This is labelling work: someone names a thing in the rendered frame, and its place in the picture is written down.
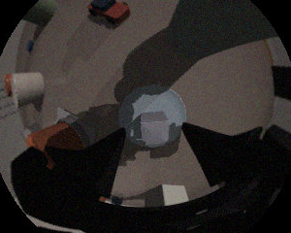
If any small red toy car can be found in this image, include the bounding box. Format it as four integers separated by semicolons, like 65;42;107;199
87;0;131;24

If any blue cube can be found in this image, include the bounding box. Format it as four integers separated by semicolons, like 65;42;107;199
111;197;122;205

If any orange cylinder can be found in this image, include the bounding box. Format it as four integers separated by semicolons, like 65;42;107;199
99;195;107;202
25;121;84;171

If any reddish-brown cylinder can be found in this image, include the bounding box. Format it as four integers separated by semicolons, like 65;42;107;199
5;73;13;97

